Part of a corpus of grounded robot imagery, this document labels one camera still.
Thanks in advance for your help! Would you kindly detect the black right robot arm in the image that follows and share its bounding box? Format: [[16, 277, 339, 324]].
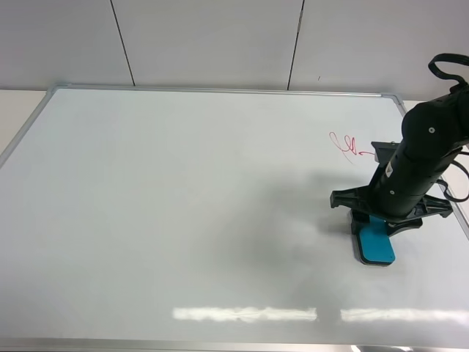
[[330, 85, 468, 236]]

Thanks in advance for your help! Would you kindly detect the white whiteboard with aluminium frame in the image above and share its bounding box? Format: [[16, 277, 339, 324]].
[[1, 86, 468, 351]]

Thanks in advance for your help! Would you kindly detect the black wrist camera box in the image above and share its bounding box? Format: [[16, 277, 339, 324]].
[[371, 142, 399, 165]]

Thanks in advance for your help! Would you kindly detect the red marker scribble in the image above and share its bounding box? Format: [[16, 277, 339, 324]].
[[328, 131, 375, 164]]

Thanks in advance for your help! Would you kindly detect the blue whiteboard eraser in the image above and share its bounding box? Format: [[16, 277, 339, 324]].
[[354, 216, 395, 266]]

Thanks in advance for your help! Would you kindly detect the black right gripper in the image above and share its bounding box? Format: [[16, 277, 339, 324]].
[[330, 186, 453, 237]]

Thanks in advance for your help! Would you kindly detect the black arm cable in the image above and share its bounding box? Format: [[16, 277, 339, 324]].
[[428, 53, 469, 202]]

